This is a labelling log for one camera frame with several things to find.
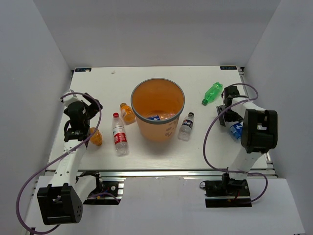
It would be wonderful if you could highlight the green plastic bottle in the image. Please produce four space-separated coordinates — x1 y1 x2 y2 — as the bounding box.
201 82 223 106

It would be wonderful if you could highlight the orange juice bottle wide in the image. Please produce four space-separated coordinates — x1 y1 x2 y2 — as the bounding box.
89 127 102 146

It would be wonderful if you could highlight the clear bottle blue label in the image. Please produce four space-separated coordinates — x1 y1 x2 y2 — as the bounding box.
229 121 243 140

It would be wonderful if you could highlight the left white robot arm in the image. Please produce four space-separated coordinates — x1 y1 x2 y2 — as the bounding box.
37 90 103 225

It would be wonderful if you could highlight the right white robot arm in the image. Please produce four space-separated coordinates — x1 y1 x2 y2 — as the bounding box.
217 85 278 195

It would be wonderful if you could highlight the orange plastic bin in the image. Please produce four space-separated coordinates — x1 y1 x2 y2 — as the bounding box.
131 78 185 141

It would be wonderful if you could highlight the crushed bottle inside bin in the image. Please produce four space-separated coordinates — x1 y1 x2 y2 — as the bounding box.
145 110 176 121

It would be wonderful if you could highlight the left blue table sticker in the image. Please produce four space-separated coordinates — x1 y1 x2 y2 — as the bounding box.
74 68 91 72

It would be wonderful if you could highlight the blue table sticker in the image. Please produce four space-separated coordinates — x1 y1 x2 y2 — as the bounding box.
74 68 91 72
220 66 237 70

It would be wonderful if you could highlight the right blue table sticker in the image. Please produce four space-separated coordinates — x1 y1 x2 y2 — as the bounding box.
220 66 237 70

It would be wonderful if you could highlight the small orange juice bottle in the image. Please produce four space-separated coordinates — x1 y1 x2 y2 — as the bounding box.
120 103 135 124

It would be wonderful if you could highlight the clear bottle red label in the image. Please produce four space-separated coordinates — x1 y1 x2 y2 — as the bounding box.
112 113 129 156

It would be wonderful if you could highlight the clear bottle black cap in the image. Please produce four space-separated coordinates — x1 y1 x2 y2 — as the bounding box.
178 112 194 141

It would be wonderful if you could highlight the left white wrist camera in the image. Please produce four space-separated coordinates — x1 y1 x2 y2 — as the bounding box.
60 89 82 108

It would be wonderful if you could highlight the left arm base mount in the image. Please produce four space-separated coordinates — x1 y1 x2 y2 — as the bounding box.
76 171 121 205

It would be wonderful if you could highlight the aluminium table rail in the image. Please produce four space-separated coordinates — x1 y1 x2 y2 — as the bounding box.
45 168 279 178

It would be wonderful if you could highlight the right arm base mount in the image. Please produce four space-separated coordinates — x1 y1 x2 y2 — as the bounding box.
199 173 252 208

